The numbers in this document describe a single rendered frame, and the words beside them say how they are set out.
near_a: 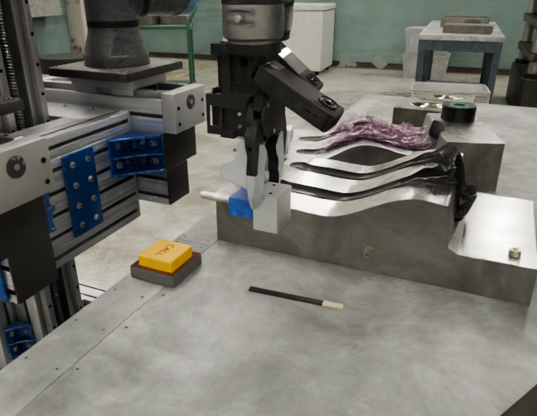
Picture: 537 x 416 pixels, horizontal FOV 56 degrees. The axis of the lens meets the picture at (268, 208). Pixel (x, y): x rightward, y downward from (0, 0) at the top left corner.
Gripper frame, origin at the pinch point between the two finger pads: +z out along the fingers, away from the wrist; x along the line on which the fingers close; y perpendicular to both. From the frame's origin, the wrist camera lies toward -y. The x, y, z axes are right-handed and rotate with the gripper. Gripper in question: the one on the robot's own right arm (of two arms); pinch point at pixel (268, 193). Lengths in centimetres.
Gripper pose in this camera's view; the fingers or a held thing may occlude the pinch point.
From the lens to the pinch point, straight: 70.2
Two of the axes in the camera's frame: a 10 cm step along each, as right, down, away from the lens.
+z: 0.0, 9.1, 4.1
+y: -9.1, -1.7, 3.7
